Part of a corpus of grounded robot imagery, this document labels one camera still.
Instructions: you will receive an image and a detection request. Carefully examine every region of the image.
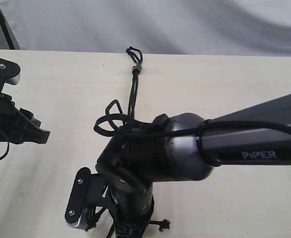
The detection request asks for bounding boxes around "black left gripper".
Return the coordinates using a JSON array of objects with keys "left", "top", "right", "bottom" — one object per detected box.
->
[{"left": 0, "top": 95, "right": 51, "bottom": 144}]

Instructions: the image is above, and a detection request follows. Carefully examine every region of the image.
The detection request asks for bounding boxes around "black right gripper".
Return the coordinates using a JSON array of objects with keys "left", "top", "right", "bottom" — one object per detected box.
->
[{"left": 106, "top": 190, "right": 154, "bottom": 238}]

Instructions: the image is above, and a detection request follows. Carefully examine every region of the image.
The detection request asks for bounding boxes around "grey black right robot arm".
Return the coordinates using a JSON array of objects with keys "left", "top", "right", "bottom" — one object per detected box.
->
[{"left": 94, "top": 94, "right": 291, "bottom": 238}]

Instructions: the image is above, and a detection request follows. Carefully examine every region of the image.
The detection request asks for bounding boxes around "black stand pole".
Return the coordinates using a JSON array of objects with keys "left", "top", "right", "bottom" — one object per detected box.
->
[{"left": 0, "top": 9, "right": 16, "bottom": 50}]

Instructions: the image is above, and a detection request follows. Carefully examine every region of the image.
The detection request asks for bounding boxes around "grey fabric backdrop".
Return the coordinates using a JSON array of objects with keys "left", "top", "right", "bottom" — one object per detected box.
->
[{"left": 0, "top": 0, "right": 291, "bottom": 56}]

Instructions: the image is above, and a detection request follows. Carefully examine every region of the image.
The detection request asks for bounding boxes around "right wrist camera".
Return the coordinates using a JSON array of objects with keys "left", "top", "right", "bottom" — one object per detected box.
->
[{"left": 65, "top": 167, "right": 108, "bottom": 231}]

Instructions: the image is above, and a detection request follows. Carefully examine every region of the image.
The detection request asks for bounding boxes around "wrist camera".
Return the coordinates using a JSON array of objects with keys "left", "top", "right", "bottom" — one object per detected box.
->
[
  {"left": 0, "top": 58, "right": 21, "bottom": 93},
  {"left": 65, "top": 167, "right": 108, "bottom": 231}
]

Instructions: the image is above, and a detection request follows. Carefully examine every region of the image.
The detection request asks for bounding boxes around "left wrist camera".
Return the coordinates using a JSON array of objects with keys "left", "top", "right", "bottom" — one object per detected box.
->
[{"left": 0, "top": 58, "right": 21, "bottom": 93}]

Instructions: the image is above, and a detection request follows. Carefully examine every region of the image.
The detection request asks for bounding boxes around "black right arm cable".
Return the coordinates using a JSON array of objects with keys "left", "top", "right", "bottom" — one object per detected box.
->
[{"left": 93, "top": 99, "right": 291, "bottom": 147}]

